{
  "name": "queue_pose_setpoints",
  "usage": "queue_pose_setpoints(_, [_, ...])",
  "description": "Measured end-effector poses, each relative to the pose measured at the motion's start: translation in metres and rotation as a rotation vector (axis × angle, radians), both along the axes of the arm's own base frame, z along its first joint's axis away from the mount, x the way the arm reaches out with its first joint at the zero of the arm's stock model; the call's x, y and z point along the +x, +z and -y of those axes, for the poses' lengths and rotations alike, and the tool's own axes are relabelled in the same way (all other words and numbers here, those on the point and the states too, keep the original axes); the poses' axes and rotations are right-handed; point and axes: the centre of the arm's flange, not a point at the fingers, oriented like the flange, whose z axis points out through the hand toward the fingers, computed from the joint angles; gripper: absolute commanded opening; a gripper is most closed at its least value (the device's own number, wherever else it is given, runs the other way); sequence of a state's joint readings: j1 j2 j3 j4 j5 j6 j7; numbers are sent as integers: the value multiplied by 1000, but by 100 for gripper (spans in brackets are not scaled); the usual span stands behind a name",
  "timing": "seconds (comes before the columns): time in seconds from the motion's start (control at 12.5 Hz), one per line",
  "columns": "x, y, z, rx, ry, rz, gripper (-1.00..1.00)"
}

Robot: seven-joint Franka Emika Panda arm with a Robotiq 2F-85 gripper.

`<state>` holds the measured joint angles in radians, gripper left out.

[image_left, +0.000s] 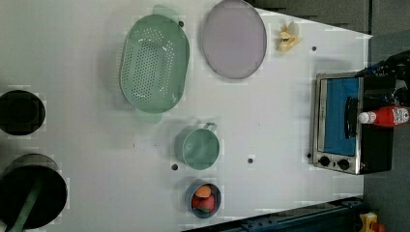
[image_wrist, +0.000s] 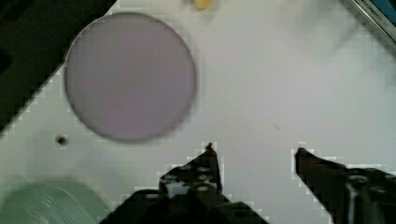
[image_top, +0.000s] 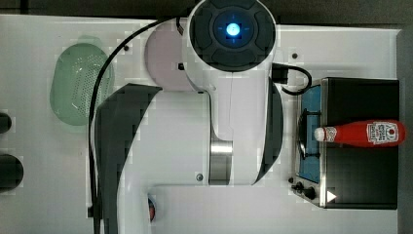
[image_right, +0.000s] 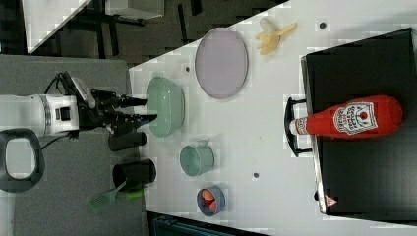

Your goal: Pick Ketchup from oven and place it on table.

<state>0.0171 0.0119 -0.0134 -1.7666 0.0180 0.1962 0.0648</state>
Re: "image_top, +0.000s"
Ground black toaster oven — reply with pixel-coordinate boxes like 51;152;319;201
288;77;399;210

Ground red ketchup bottle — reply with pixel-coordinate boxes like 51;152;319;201
314;120;406;148

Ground lilac round plate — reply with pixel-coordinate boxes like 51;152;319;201
144;20;193;92

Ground large black round pot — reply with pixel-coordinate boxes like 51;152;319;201
0;154;24;192

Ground small black round pot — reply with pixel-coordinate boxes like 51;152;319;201
0;113;12;134

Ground grey bowl with fruit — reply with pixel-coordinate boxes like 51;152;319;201
148;196;156;222

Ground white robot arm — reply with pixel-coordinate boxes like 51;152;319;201
89;0;282;234

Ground green perforated colander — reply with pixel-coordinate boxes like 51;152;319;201
50;35;108;126

